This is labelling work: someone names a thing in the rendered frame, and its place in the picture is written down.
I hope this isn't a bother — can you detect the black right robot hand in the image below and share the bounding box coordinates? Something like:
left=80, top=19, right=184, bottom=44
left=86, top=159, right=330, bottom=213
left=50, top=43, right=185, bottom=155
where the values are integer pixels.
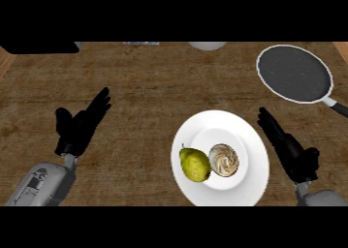
left=255, top=107, right=323, bottom=185

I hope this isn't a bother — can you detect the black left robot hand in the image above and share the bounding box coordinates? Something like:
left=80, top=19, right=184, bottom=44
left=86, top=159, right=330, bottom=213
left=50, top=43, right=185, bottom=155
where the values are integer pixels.
left=53, top=86, right=113, bottom=159

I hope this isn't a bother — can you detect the cupcake with swirled frosting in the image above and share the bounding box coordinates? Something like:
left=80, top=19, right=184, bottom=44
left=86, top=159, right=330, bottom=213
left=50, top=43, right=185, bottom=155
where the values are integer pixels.
left=207, top=143, right=240, bottom=178

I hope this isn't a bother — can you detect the white plate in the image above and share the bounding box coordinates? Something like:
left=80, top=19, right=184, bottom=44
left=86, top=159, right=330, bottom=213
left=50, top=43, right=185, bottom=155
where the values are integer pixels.
left=169, top=109, right=271, bottom=207

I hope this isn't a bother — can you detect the dark frying pan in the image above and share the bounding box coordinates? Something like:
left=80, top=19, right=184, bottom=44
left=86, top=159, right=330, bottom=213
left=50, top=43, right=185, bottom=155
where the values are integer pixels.
left=255, top=44, right=348, bottom=123

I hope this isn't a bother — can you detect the green pear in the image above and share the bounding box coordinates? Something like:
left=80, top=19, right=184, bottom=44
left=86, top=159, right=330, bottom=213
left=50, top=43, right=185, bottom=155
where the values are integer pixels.
left=178, top=143, right=212, bottom=183

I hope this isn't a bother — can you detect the black appliance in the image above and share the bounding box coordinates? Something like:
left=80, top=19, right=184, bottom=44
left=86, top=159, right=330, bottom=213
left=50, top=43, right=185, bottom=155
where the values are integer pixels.
left=0, top=41, right=81, bottom=55

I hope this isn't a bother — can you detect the blue grey flat object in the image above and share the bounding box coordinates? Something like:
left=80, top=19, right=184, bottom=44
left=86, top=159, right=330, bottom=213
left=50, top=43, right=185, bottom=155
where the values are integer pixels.
left=121, top=41, right=160, bottom=46

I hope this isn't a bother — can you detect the pale grey round object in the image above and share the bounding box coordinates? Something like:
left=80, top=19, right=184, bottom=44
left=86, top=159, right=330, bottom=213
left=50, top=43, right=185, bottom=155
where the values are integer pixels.
left=187, top=41, right=228, bottom=51

